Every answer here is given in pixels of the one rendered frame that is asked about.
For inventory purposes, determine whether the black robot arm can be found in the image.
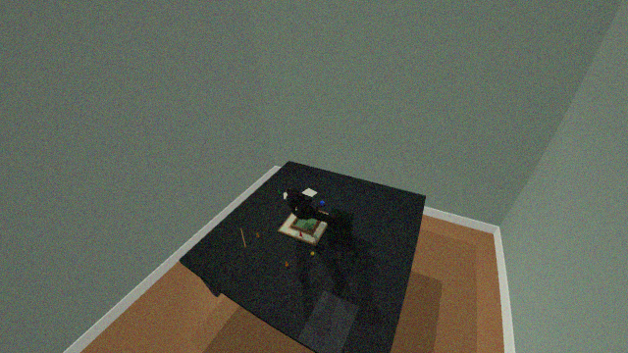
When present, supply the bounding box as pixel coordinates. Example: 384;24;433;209
286;187;349;231

